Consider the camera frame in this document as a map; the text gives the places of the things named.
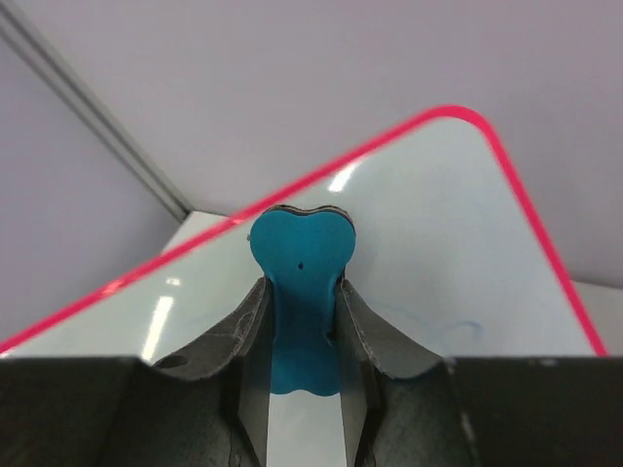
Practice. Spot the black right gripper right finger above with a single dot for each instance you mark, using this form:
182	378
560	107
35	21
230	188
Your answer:
395	400

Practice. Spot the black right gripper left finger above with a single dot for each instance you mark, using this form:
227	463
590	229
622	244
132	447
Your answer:
220	412

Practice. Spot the blue whiteboard eraser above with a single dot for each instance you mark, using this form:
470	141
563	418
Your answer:
304	253

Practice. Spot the pink framed whiteboard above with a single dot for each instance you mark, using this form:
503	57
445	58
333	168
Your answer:
449	250

